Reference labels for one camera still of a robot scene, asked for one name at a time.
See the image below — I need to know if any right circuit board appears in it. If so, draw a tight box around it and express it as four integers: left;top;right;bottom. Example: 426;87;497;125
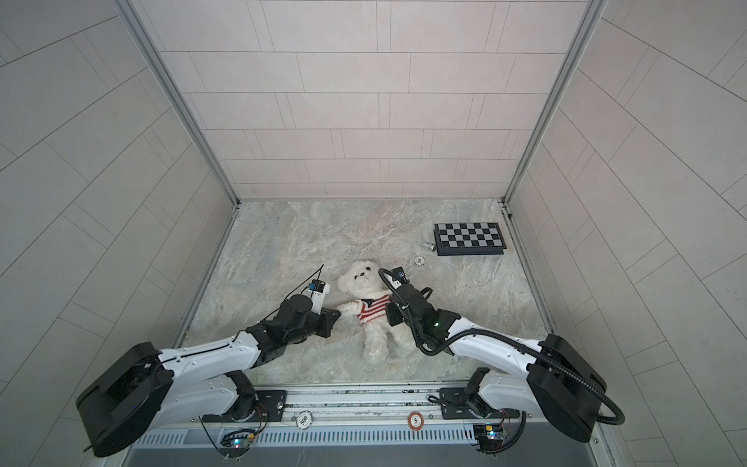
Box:
473;424;507;455

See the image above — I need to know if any red white striped sweater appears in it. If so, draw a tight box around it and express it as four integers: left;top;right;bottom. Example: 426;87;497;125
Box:
357;295;391;325

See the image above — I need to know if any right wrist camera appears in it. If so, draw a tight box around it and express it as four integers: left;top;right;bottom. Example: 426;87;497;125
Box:
387;267;410;289

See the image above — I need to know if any left circuit board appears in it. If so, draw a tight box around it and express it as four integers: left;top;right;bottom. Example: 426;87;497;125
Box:
220;428;258;458

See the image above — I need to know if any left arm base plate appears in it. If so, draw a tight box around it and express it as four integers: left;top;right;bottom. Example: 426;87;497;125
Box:
202;390;288;423

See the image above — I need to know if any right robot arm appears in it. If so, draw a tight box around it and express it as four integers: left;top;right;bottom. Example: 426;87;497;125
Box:
387;282;624;443

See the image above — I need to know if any right black corrugated cable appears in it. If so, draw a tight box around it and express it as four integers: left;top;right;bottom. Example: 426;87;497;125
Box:
377;267;626;426

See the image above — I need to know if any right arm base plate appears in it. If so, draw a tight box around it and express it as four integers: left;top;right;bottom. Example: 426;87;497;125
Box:
427;387;521;420

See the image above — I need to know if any black white chessboard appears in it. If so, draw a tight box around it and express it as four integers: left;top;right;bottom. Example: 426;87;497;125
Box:
434;222;506;256

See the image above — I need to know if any white teddy bear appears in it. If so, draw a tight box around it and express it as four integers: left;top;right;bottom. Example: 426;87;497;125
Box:
337;261;412;365

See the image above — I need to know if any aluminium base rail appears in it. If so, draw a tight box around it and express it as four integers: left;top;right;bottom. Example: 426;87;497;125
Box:
148;377;468;430

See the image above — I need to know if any red poker chip on rail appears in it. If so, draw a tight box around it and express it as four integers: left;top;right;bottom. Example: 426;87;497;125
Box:
408;412;424;432

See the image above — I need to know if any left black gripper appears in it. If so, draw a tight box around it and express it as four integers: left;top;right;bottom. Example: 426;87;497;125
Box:
283;306;344;346

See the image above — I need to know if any white poker chip on rail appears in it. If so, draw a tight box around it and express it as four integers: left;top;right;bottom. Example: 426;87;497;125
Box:
296;411;313;430

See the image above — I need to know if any circuit board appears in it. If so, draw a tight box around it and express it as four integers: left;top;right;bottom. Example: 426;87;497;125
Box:
220;428;258;458
473;424;507;455

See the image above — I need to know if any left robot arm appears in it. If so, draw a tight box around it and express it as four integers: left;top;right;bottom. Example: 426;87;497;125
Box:
76;295;342;457

